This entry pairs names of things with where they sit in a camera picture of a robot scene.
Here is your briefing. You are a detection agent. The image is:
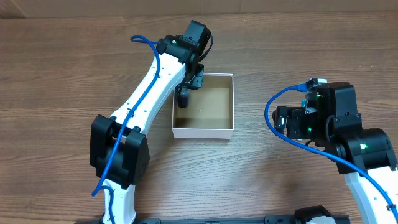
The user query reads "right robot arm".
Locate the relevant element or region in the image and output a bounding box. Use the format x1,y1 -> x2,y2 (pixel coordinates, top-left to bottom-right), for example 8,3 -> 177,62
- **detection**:
264,79 -> 397,223

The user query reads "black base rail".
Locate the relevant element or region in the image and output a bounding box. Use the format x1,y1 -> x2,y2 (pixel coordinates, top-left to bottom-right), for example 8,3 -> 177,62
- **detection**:
74,205 -> 352,224

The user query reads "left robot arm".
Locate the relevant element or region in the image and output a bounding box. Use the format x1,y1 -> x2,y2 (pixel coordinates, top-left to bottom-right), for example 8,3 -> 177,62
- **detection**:
90,21 -> 214,223

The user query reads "clear spray bottle dark liquid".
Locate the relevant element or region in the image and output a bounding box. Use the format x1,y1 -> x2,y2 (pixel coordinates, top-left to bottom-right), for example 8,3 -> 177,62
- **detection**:
177,88 -> 190,108

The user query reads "right blue cable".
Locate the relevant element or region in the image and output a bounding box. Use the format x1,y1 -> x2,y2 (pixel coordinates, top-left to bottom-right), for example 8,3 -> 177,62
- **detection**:
264,83 -> 398,218

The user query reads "white cardboard box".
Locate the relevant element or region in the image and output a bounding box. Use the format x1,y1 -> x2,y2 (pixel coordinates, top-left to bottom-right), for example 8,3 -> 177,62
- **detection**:
171,73 -> 234,139

